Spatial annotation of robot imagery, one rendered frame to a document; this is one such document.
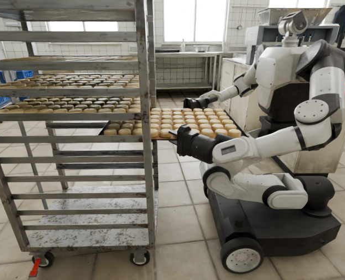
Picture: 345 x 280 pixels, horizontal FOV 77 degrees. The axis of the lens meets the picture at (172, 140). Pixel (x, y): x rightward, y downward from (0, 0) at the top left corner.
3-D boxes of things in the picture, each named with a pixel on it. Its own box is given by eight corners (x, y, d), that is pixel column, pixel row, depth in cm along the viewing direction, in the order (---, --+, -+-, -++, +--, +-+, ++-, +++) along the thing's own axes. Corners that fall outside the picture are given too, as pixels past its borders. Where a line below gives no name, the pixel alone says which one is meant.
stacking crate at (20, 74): (16, 78, 430) (13, 68, 422) (38, 78, 436) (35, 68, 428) (0, 83, 376) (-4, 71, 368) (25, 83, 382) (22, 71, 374)
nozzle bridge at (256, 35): (241, 63, 235) (246, 28, 221) (308, 63, 235) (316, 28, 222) (253, 65, 204) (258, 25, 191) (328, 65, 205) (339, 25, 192)
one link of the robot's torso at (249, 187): (280, 173, 128) (206, 150, 121) (299, 195, 110) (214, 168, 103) (267, 194, 134) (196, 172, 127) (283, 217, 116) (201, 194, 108)
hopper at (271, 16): (255, 28, 219) (257, 11, 213) (309, 28, 220) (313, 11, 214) (266, 25, 193) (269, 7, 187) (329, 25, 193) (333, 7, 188)
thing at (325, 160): (258, 145, 239) (273, 59, 203) (289, 145, 240) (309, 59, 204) (290, 183, 175) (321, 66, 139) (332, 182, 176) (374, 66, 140)
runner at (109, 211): (154, 209, 102) (154, 204, 101) (154, 213, 99) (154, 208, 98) (16, 211, 101) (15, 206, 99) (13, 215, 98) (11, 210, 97)
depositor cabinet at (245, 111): (218, 113, 355) (222, 58, 321) (261, 112, 356) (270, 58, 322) (241, 146, 238) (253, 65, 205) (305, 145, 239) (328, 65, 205)
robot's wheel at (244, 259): (227, 233, 101) (214, 262, 109) (230, 242, 96) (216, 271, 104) (266, 239, 103) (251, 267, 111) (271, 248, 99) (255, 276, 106)
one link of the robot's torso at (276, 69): (299, 107, 120) (315, 36, 105) (345, 129, 88) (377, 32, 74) (245, 108, 119) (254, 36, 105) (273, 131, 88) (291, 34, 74)
